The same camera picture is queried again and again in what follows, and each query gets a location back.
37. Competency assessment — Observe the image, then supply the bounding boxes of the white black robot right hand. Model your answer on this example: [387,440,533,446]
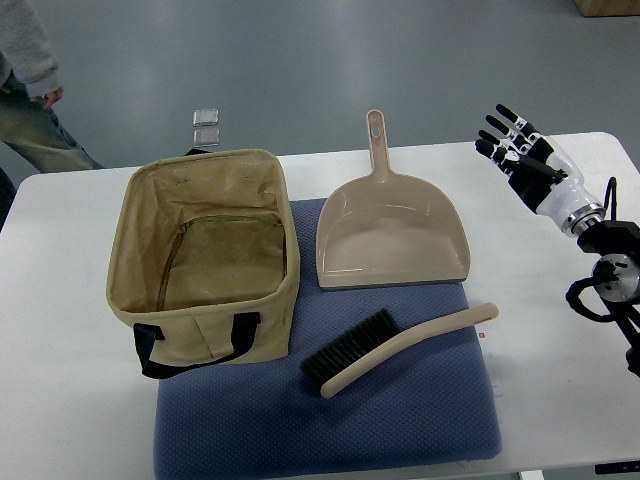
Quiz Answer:
[475,104,605,237]

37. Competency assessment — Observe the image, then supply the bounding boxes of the pink hand broom black bristles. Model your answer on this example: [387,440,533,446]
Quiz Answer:
[300,303,499,399]

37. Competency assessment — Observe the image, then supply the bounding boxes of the pink plastic dustpan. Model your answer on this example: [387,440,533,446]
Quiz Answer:
[316,110,471,289]

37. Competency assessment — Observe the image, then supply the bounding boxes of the cardboard box corner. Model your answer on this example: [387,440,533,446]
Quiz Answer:
[574,0,640,18]

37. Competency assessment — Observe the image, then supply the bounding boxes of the blue grey cushion mat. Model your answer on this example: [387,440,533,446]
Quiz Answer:
[154,199,501,479]

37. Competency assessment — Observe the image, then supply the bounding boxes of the black table control panel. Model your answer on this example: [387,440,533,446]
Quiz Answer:
[594,461,640,475]

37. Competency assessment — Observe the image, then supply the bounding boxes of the lower clear floor tile marker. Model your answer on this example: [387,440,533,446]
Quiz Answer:
[193,127,220,147]

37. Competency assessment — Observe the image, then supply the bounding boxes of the person in grey hoodie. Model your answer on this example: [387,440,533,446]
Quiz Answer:
[1,1,102,173]

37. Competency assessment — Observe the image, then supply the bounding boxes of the yellow fabric bag black handles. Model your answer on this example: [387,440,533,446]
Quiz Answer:
[106,149,301,379]

